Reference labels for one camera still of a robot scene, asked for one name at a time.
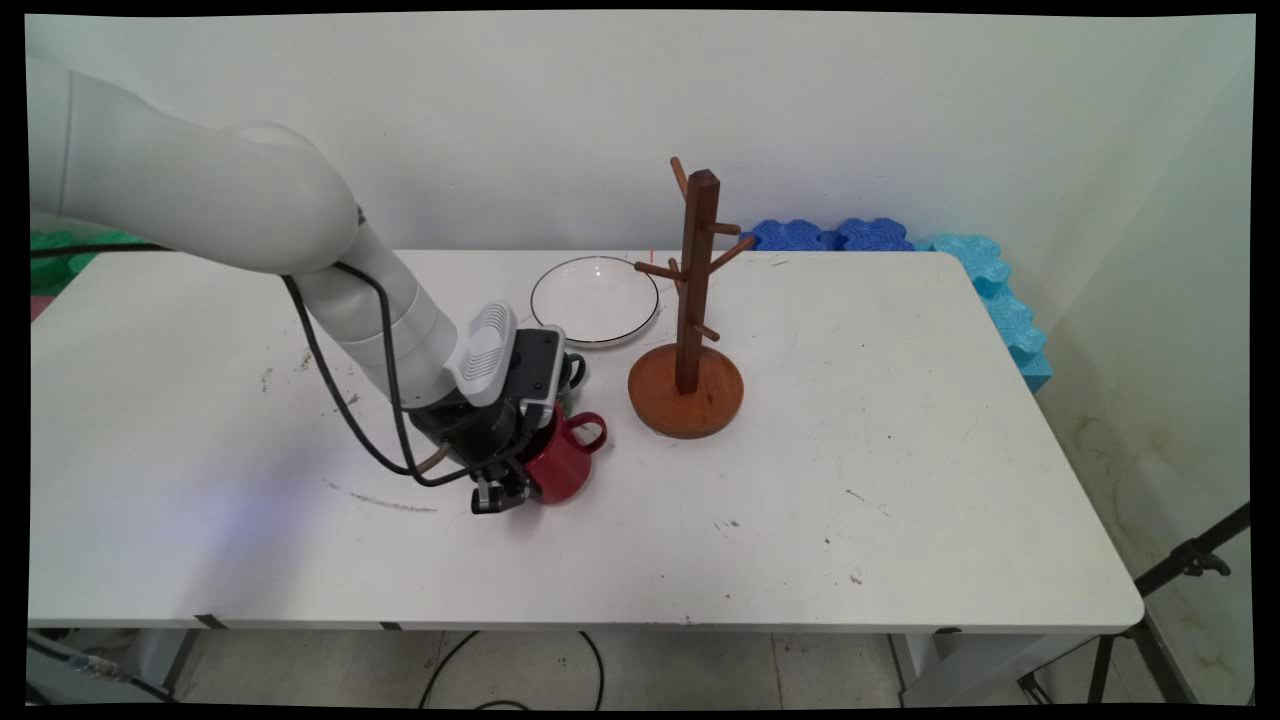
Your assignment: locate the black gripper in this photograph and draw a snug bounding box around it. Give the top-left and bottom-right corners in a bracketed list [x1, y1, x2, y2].
[408, 385, 541, 517]

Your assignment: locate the red ceramic mug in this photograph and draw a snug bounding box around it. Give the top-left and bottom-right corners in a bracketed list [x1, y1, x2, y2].
[520, 410, 609, 505]

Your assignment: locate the white plate with black rim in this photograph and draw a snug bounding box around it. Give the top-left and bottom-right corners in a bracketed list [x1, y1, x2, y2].
[530, 256, 662, 349]

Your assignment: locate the wooden mug tree stand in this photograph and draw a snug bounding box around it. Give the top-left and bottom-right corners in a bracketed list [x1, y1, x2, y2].
[628, 156, 758, 440]

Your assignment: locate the dark blue foam block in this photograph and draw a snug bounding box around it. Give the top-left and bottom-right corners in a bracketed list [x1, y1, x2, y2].
[835, 217, 917, 252]
[740, 219, 839, 252]

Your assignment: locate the light blue foam block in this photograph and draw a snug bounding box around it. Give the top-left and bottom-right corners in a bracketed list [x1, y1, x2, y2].
[982, 288, 1054, 394]
[928, 233, 1013, 297]

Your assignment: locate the black tripod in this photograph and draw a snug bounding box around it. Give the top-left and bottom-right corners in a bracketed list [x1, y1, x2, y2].
[1018, 500, 1253, 706]

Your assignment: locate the black camera bracket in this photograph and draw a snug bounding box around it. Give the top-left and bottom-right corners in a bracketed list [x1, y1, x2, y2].
[505, 326, 568, 429]

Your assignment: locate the white vented camera housing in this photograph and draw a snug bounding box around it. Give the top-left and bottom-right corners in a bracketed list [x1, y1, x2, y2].
[443, 302, 519, 408]

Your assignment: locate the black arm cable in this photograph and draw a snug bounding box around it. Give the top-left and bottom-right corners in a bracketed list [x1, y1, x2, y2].
[280, 258, 546, 489]

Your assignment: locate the black floor cable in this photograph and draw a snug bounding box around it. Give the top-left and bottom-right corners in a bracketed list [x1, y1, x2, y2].
[418, 630, 607, 711]

